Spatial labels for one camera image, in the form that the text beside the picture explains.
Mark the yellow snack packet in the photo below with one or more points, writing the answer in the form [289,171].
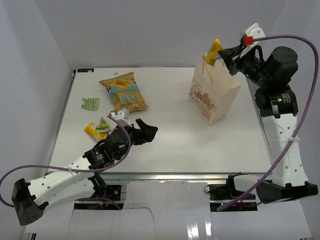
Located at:
[91,131]

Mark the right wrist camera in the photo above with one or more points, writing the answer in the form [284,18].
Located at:
[251,33]

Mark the aluminium table frame rail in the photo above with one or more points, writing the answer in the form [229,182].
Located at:
[185,146]

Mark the beige paper bag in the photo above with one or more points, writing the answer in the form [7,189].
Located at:
[213,91]

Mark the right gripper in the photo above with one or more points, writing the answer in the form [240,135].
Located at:
[232,59]

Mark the light green snack packet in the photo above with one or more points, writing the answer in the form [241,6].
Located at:
[91,104]

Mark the brown chips bag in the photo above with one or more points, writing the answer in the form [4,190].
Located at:
[124,93]

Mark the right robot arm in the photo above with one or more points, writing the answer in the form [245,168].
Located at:
[278,109]

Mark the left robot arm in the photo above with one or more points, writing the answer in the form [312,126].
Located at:
[81,180]

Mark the blue label sticker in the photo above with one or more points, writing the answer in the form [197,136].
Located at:
[85,70]

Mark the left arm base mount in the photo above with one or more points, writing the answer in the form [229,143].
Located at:
[104,195]

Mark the yellow snack bar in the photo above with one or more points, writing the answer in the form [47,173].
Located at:
[212,55]

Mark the green triangular snack packet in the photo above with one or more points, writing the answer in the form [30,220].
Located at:
[103,127]

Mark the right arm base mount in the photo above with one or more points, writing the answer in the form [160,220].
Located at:
[220,194]

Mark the pink snack packet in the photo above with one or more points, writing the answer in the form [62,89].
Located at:
[109,132]

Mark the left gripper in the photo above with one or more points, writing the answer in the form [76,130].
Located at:
[148,131]

